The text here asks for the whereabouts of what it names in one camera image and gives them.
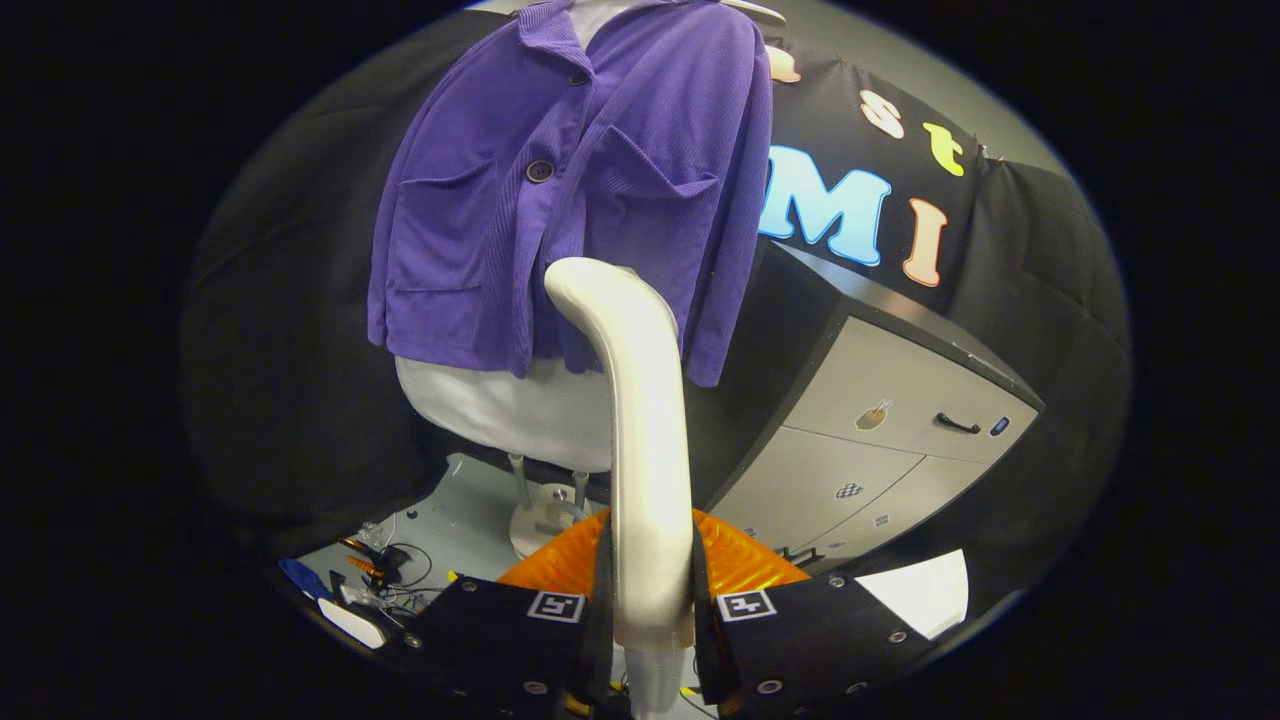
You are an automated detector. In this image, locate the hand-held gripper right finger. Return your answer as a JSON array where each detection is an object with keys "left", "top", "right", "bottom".
[{"left": 690, "top": 510, "right": 936, "bottom": 720}]

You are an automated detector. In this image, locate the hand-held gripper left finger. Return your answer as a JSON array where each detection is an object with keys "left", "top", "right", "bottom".
[{"left": 400, "top": 508, "right": 616, "bottom": 720}]

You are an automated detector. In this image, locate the white garment steamer base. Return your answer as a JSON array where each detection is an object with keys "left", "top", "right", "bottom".
[{"left": 508, "top": 452, "right": 606, "bottom": 559}]

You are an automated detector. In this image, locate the white garment steamer head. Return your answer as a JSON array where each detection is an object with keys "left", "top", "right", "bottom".
[{"left": 544, "top": 257, "right": 698, "bottom": 720}]

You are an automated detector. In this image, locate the purple button jacket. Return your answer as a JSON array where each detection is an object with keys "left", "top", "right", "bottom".
[{"left": 367, "top": 0, "right": 776, "bottom": 389}]

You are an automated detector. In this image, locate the white oval object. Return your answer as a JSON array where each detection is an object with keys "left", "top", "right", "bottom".
[{"left": 318, "top": 597, "right": 386, "bottom": 649}]

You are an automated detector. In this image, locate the blue cloth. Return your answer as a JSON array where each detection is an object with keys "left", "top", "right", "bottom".
[{"left": 278, "top": 558, "right": 331, "bottom": 601}]

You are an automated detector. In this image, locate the white ironing form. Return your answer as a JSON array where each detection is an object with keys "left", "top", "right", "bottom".
[{"left": 395, "top": 355, "right": 616, "bottom": 473}]

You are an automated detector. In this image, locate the grey drawer cabinet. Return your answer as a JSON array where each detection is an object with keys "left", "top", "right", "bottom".
[{"left": 690, "top": 240, "right": 1046, "bottom": 576}]

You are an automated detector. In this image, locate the black cable tangle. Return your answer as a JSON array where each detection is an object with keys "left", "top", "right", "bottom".
[{"left": 340, "top": 535, "right": 436, "bottom": 613}]

